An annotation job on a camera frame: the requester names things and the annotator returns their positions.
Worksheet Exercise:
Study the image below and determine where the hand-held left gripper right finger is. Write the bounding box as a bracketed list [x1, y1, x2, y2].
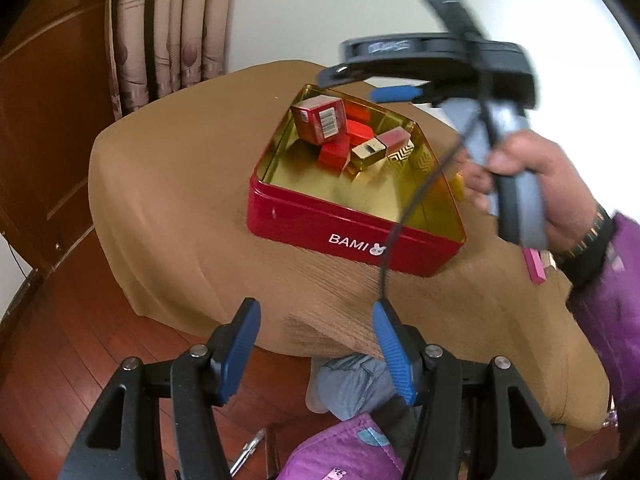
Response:
[371, 300, 576, 480]

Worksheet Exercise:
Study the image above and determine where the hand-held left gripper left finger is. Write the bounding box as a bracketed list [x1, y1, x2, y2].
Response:
[60, 297, 262, 480]

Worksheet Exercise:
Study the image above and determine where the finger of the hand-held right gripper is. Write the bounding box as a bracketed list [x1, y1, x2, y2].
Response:
[316, 61, 427, 88]
[369, 84, 442, 107]

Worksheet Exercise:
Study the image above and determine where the small bright red block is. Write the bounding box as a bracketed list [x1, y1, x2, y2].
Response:
[347, 119, 376, 141]

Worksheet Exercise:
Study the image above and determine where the red carton with barcode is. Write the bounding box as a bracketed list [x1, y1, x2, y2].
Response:
[291, 96, 347, 146]

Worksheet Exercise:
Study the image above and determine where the red and gold box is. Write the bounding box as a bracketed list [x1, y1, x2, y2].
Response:
[350, 127, 413, 168]

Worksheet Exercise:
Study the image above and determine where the red tin box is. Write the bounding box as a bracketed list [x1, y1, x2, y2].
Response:
[246, 83, 467, 278]

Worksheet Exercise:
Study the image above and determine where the magenta block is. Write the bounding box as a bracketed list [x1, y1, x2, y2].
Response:
[521, 247, 547, 285]

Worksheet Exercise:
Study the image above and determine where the person's right forearm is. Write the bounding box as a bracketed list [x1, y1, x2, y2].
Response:
[566, 212, 640, 428]

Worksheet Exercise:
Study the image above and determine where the person's right hand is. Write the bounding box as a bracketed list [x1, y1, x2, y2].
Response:
[456, 130, 601, 257]

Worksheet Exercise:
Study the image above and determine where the person's leg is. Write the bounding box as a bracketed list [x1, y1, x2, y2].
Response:
[305, 352, 423, 423]

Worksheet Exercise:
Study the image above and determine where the person's purple jacket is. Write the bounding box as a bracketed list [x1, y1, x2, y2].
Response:
[282, 411, 407, 480]

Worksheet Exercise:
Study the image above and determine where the beige patterned curtain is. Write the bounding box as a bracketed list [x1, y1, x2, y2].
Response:
[104, 0, 242, 115]

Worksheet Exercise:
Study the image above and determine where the black wristwatch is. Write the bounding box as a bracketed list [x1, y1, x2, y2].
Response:
[552, 204, 617, 290]

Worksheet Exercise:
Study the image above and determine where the brown wooden door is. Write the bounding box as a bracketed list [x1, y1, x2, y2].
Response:
[0, 0, 123, 273]

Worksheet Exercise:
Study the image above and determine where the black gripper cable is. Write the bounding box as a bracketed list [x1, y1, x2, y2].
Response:
[377, 100, 488, 303]

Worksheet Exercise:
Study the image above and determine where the black wall cable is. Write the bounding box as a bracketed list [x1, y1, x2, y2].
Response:
[5, 242, 31, 281]

